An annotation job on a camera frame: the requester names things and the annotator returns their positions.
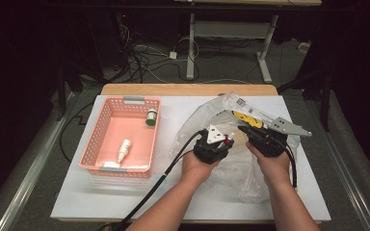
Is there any small white dropper bottle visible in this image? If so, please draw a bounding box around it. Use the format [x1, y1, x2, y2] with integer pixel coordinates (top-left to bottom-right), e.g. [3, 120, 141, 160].
[117, 139, 133, 164]

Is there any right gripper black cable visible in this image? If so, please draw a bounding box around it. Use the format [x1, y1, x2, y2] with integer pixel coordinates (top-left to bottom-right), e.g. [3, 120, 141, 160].
[282, 143, 299, 189]

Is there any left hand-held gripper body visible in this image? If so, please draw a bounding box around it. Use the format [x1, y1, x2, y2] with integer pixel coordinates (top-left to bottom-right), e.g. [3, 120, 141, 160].
[193, 124, 229, 166]

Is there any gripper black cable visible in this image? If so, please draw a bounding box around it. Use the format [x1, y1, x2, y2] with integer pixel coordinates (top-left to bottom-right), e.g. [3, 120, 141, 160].
[282, 143, 299, 189]
[98, 129, 206, 231]

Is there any white bottle with green cap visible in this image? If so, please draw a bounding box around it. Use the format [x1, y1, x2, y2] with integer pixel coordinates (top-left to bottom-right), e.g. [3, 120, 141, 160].
[145, 108, 158, 127]

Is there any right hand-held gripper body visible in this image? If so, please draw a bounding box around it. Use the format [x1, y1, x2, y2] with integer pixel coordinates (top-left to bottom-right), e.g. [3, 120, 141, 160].
[251, 116, 312, 158]

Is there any tangle of floor cables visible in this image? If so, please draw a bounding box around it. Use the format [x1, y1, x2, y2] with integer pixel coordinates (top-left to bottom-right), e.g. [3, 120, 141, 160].
[115, 13, 201, 85]

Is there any black floor cable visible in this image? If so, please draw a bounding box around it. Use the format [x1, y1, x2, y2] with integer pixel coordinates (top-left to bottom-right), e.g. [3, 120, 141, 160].
[59, 100, 94, 163]

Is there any white board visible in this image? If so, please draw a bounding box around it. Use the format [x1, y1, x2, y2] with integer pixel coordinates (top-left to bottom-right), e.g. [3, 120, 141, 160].
[50, 94, 331, 222]

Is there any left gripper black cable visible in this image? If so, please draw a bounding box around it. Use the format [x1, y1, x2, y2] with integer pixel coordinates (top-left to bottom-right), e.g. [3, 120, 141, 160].
[98, 129, 206, 231]

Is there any clear smiley plastic bag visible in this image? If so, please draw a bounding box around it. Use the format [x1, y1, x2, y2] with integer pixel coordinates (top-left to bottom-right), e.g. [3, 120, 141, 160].
[170, 91, 302, 204]

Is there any white metal desk frame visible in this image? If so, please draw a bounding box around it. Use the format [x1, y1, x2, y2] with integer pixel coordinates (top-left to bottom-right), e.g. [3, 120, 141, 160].
[186, 13, 278, 84]

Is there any person's left hand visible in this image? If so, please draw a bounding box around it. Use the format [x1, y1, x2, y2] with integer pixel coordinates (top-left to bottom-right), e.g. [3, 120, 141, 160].
[181, 151, 220, 184]

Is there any person's right hand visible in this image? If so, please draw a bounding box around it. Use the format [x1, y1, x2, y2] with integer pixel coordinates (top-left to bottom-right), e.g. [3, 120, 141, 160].
[246, 143, 292, 189]

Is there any black stand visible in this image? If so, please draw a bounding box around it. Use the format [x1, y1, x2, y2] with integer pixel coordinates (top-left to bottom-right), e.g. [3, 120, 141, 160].
[277, 68, 332, 133]
[55, 62, 85, 122]

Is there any metal floor rail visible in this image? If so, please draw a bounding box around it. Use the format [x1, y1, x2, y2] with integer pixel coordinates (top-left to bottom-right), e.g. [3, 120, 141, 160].
[303, 99, 370, 231]
[0, 91, 80, 231]

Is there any pink perforated plastic basket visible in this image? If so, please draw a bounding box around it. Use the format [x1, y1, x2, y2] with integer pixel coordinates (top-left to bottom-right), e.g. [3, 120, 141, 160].
[78, 95, 162, 179]

